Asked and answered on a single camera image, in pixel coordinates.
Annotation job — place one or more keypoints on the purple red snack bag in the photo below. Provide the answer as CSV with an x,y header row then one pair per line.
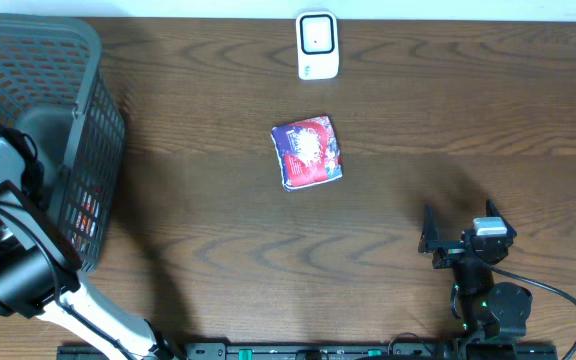
x,y
308,153

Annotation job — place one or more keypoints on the grey plastic mesh basket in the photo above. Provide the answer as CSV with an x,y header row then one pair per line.
x,y
52,88

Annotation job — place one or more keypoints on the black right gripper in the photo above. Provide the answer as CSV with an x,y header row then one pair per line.
x,y
449,252

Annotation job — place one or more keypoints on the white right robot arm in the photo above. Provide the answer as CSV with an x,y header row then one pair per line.
x,y
491,311

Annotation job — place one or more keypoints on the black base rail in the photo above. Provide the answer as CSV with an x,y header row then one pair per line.
x,y
407,349

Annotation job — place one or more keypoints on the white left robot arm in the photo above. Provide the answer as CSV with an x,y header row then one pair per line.
x,y
41,274

